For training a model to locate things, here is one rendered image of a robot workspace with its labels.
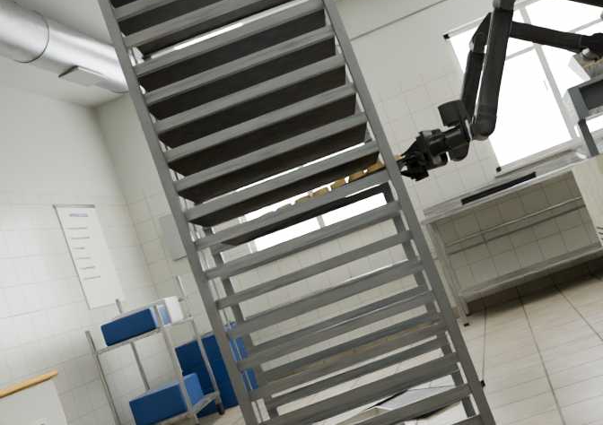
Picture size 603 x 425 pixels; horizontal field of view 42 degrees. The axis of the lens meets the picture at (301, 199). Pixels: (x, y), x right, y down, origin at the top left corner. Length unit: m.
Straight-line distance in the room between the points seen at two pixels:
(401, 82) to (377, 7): 0.70
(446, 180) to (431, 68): 0.99
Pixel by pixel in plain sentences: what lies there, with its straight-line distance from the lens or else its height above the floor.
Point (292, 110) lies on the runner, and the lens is 2.29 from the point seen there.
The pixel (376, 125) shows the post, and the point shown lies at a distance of 2.25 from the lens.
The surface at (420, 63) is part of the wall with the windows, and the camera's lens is 7.12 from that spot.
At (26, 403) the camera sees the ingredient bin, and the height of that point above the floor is 0.66.
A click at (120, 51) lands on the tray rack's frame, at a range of 2.38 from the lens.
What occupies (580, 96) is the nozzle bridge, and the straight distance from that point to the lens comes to 3.95.
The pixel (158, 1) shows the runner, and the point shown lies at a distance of 2.43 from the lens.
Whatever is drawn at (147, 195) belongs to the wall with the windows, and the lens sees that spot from 7.66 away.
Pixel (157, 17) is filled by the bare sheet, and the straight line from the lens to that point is 2.53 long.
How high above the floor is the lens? 0.77
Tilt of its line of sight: 5 degrees up
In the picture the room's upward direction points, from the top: 20 degrees counter-clockwise
